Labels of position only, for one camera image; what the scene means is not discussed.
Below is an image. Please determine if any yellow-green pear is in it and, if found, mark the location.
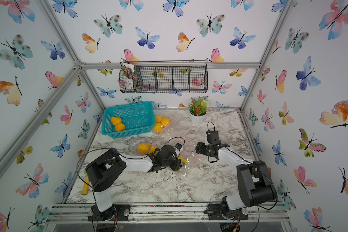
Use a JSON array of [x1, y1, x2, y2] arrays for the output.
[[178, 156, 189, 165]]

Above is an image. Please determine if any clear zip-top bag with pears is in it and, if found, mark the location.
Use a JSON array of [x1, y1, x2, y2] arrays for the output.
[[159, 129, 206, 176]]

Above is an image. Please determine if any yellow pear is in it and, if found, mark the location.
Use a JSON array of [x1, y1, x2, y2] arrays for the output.
[[115, 123, 126, 132]]

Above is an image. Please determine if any orange pear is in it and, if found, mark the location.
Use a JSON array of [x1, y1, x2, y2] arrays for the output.
[[110, 117, 122, 126]]

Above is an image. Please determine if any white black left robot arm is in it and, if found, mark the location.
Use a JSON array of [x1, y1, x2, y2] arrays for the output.
[[86, 143, 182, 213]]

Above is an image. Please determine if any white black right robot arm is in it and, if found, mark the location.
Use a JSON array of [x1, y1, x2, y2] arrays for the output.
[[195, 130, 277, 211]]

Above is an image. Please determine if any clear bag of lemons front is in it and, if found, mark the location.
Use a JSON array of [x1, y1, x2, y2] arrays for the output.
[[137, 143, 160, 156]]

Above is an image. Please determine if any white pot artificial plant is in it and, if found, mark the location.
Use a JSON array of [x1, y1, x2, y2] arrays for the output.
[[188, 96, 210, 125]]

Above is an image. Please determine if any teal plastic basket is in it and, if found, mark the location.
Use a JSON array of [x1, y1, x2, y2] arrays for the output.
[[101, 102, 155, 139]]

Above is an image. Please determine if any seed packet in basket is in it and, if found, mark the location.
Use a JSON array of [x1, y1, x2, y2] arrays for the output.
[[121, 63, 136, 90]]

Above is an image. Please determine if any black wire wall basket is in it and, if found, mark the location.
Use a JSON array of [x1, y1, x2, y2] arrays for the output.
[[118, 60, 208, 96]]

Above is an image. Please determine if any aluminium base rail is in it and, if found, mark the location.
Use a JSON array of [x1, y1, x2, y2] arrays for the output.
[[46, 202, 290, 224]]

